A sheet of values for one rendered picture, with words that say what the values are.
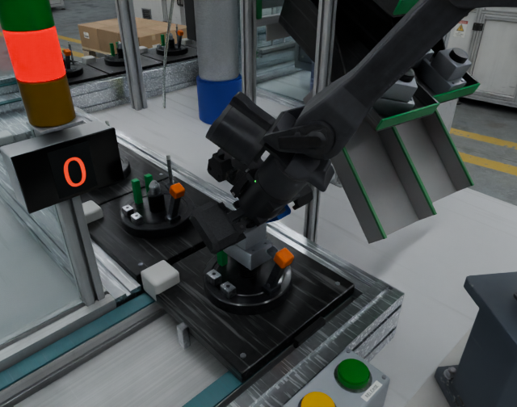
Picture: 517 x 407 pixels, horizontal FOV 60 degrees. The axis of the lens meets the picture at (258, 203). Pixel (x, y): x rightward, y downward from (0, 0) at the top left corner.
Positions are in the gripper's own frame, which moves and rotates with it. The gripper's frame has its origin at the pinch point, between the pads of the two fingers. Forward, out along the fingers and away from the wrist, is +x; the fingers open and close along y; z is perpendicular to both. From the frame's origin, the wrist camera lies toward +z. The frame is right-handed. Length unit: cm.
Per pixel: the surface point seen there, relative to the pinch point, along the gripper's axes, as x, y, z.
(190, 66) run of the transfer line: 80, -74, 86
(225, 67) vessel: 45, -57, 57
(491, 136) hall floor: 131, -331, -5
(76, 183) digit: -3.7, 19.1, 12.7
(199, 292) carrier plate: 10.5, 7.0, -4.6
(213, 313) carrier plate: 7.6, 8.1, -8.6
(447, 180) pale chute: 0.2, -46.8, -12.0
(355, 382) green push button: -5.1, 2.5, -25.6
